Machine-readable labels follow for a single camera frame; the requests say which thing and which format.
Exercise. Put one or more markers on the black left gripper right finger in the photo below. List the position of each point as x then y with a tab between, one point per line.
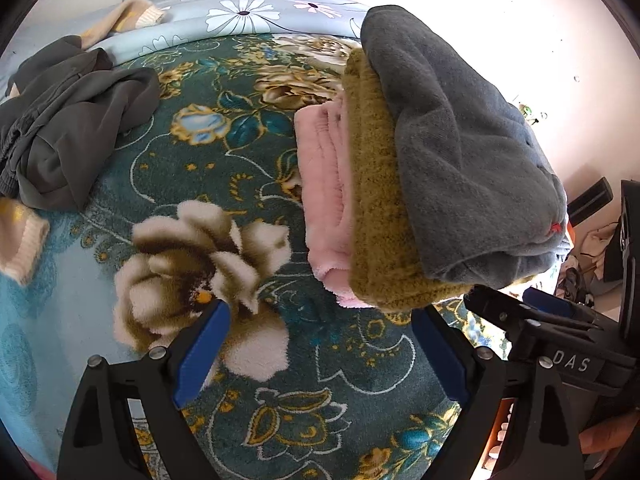
541	441

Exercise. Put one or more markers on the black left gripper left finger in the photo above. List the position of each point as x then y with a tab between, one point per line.
99	441

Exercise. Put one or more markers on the grey fleece sweatshirt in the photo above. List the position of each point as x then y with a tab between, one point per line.
484	204

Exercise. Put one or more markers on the person's hand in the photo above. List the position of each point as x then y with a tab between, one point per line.
603	441

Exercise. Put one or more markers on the cream yellow knit garment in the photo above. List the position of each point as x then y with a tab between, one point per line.
23	232

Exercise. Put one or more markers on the folded mustard knit sweater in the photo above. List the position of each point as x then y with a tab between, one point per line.
386	269

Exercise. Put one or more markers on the teal floral bed blanket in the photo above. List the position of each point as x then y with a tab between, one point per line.
200	203

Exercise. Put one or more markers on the dark grey trousers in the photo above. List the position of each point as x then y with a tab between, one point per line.
63	120

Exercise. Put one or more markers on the folded pink garment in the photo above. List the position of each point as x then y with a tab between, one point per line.
322	139

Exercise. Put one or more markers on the light blue floral pillow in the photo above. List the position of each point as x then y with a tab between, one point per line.
166	24

